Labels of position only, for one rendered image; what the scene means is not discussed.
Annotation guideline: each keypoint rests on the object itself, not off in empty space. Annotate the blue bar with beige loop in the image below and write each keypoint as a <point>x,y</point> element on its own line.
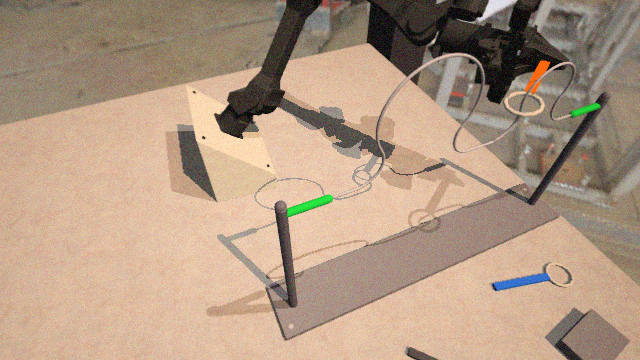
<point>533,279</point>

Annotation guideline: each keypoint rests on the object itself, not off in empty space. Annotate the orange bar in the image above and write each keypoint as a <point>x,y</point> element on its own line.
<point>541,68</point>

